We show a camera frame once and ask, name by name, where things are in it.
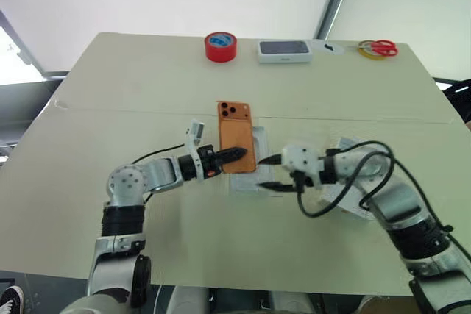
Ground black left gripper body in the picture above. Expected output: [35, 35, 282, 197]
[197, 143, 224, 182]

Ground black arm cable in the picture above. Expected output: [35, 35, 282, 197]
[296, 146, 395, 218]
[325, 140, 471, 260]
[131, 140, 191, 204]

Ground clear plastic packaging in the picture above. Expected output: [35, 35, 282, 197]
[230, 125, 275, 197]

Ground white box with dark picture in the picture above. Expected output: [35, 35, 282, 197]
[256, 38, 314, 65]

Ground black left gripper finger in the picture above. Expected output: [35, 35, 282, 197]
[219, 146, 248, 165]

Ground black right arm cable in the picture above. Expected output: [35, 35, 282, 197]
[296, 146, 395, 218]
[325, 140, 471, 260]

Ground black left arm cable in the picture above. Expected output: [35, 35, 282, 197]
[131, 140, 191, 204]

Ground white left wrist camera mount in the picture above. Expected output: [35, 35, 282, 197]
[183, 118, 207, 182]

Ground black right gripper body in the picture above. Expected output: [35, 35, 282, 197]
[288, 170, 315, 193]

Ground white paper card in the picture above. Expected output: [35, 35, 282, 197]
[312, 38, 347, 56]

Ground red tape roll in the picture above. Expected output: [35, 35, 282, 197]
[204, 31, 238, 63]

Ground black and white sneaker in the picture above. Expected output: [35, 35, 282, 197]
[0, 285, 26, 314]

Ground orange smartphone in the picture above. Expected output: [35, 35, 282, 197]
[216, 99, 258, 175]

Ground yellow tape ring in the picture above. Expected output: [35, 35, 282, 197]
[358, 40, 388, 61]

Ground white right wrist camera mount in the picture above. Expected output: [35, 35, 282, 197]
[280, 143, 326, 187]

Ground black object beside table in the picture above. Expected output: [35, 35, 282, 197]
[432, 76, 471, 126]

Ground red handled scissors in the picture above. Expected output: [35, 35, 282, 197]
[358, 38, 400, 57]

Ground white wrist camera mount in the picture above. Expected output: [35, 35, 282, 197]
[183, 118, 207, 182]
[280, 143, 326, 187]

